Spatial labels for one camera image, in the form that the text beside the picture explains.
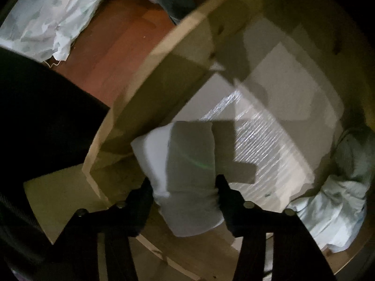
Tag white bedding pile on floor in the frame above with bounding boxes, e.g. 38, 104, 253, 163
0, 0, 113, 63

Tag wooden drawer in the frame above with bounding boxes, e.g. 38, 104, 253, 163
23, 0, 375, 281

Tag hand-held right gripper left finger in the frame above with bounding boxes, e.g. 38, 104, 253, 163
51, 178, 153, 281

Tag pale green ribbed underwear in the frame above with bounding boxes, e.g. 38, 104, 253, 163
289, 127, 370, 254

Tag white drawer liner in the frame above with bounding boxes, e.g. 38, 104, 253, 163
173, 15, 345, 211

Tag white underwear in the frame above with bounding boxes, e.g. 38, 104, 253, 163
130, 121, 225, 237

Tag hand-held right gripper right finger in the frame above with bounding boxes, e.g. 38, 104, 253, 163
215, 174, 337, 281

